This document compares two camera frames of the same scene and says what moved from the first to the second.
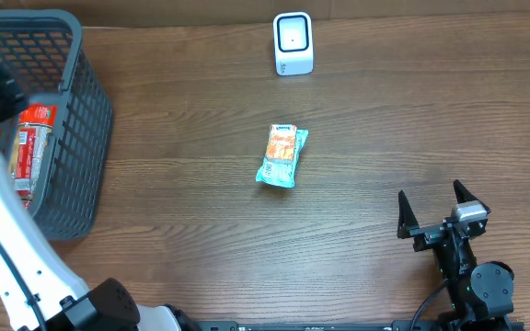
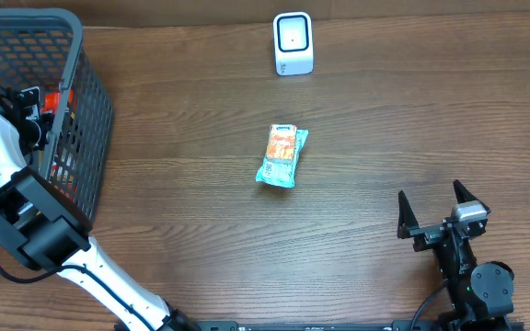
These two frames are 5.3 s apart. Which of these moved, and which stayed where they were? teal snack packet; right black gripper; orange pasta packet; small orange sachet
Moved: orange pasta packet
Stayed: right black gripper; teal snack packet; small orange sachet
